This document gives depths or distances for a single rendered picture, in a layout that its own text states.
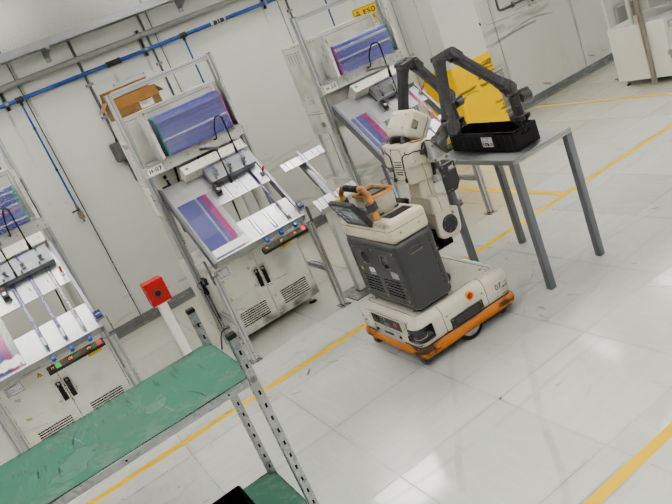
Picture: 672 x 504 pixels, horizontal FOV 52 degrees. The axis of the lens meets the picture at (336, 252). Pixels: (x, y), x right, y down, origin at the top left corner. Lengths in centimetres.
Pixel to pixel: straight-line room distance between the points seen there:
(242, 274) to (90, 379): 118
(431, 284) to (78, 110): 358
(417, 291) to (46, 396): 239
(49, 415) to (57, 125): 250
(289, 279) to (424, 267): 157
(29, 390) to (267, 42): 376
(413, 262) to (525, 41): 529
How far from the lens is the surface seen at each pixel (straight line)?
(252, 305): 487
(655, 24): 764
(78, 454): 233
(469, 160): 409
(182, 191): 477
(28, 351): 433
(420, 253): 359
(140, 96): 507
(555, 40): 886
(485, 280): 384
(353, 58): 535
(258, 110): 660
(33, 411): 469
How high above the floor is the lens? 186
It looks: 18 degrees down
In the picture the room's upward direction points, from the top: 23 degrees counter-clockwise
